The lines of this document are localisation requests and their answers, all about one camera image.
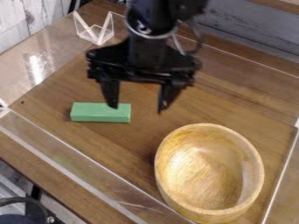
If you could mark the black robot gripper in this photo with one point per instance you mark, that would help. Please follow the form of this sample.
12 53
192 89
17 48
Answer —
124 62

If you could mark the green rectangular block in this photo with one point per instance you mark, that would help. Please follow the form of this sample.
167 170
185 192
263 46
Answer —
98 112

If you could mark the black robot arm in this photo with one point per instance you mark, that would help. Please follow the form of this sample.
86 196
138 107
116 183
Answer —
152 21

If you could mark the brown wooden bowl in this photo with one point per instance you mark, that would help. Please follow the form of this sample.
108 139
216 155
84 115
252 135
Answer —
208 173

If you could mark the black table clamp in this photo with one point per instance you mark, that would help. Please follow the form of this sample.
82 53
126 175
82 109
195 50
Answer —
38 213

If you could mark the clear acrylic corner bracket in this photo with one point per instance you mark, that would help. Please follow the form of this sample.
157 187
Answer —
94 34

